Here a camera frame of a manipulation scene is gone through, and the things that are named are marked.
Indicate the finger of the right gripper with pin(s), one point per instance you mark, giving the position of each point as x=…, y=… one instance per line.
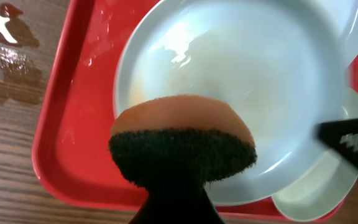
x=341, y=136

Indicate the red plastic serving tray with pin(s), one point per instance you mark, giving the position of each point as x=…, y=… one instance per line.
x=69, y=151

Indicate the green and orange sponge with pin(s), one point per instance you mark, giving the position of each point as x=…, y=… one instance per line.
x=177, y=141

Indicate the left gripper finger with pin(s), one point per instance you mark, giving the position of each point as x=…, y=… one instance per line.
x=177, y=204

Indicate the light blue plate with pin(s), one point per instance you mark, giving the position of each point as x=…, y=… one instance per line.
x=319, y=190
x=282, y=65

